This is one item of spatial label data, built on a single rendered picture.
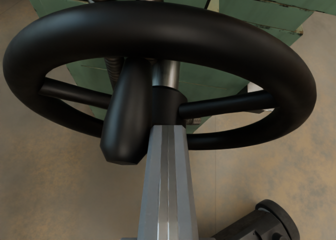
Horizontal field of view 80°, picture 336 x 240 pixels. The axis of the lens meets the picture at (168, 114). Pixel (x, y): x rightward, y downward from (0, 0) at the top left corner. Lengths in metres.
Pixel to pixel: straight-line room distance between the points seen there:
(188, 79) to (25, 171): 0.87
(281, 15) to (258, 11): 0.03
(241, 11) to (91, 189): 0.92
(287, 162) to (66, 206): 1.14
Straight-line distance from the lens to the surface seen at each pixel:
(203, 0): 0.21
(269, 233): 0.99
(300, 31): 0.41
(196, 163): 1.08
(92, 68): 0.52
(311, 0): 0.37
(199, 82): 0.51
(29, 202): 1.12
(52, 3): 0.25
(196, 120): 0.49
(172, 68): 0.24
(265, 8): 0.35
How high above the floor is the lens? 1.03
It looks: 69 degrees down
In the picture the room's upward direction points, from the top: 26 degrees clockwise
